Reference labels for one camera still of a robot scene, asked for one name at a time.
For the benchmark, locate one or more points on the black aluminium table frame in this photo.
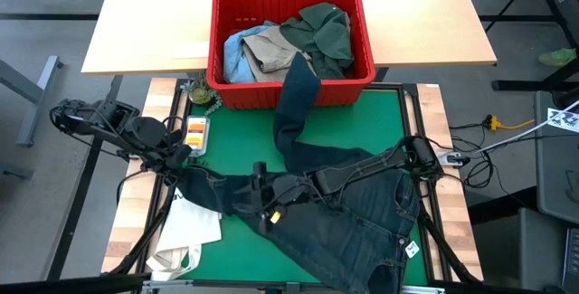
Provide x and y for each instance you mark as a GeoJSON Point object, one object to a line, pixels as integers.
{"type": "Point", "coordinates": [410, 90]}

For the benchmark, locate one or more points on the beige khaki garment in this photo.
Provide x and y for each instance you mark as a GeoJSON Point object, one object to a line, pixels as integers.
{"type": "Point", "coordinates": [271, 54]}

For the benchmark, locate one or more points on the dark grey box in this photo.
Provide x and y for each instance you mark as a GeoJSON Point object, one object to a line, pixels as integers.
{"type": "Point", "coordinates": [520, 249]}

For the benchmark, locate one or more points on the dark grey case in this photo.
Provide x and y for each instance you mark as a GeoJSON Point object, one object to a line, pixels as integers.
{"type": "Point", "coordinates": [554, 172]}

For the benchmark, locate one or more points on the light blue garment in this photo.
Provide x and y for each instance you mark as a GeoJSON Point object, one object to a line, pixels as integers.
{"type": "Point", "coordinates": [235, 59]}

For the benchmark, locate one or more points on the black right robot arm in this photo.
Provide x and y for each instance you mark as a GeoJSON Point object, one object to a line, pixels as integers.
{"type": "Point", "coordinates": [362, 167]}

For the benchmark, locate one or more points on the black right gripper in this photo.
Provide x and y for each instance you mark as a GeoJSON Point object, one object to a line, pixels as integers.
{"type": "Point", "coordinates": [285, 192]}

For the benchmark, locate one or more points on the green table mat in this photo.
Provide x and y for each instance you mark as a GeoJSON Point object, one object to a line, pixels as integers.
{"type": "Point", "coordinates": [235, 135]}

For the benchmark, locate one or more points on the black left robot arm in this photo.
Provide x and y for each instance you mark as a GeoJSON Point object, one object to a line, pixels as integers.
{"type": "Point", "coordinates": [108, 124]}

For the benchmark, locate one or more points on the light wooden table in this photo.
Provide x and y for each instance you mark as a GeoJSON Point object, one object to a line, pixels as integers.
{"type": "Point", "coordinates": [149, 22]}

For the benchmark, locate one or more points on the black horizontal bar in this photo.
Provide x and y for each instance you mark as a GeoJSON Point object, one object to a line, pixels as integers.
{"type": "Point", "coordinates": [68, 285]}

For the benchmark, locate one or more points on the silver metal bracket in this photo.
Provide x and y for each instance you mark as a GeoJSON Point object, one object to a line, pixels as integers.
{"type": "Point", "coordinates": [423, 290]}

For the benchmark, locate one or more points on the light green object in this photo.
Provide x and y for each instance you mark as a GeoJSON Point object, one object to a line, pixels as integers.
{"type": "Point", "coordinates": [558, 57]}

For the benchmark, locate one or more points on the dark blue denim jeans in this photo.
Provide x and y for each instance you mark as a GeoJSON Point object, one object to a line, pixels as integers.
{"type": "Point", "coordinates": [353, 230]}

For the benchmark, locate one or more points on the white printed tote bag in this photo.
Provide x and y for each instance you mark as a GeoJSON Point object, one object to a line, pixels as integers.
{"type": "Point", "coordinates": [194, 235]}

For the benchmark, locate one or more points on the white tag with black logo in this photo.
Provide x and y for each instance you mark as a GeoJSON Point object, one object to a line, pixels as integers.
{"type": "Point", "coordinates": [563, 120]}

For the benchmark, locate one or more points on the small potted succulent plant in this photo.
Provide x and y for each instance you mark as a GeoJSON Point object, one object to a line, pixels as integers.
{"type": "Point", "coordinates": [200, 95]}

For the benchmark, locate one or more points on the clear package with orange label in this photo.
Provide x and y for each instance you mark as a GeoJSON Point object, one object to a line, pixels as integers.
{"type": "Point", "coordinates": [196, 135]}

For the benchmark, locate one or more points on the grey metal table leg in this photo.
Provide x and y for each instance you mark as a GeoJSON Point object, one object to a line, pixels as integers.
{"type": "Point", "coordinates": [37, 104]}

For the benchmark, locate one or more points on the small yellow tag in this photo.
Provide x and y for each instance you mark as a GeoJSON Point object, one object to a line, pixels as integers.
{"type": "Point", "coordinates": [275, 217]}

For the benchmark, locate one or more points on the dark green button shirt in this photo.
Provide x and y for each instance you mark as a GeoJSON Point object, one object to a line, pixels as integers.
{"type": "Point", "coordinates": [325, 36]}

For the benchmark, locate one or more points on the black table leg bar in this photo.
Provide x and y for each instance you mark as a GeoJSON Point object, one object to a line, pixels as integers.
{"type": "Point", "coordinates": [67, 230]}

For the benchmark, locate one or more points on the black keyboard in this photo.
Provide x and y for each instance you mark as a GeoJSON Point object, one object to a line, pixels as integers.
{"type": "Point", "coordinates": [572, 258]}

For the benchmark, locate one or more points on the red plastic laundry bin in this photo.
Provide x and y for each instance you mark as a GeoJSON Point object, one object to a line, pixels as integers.
{"type": "Point", "coordinates": [235, 97]}

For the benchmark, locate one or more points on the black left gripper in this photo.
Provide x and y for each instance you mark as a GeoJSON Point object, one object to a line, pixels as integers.
{"type": "Point", "coordinates": [178, 156]}

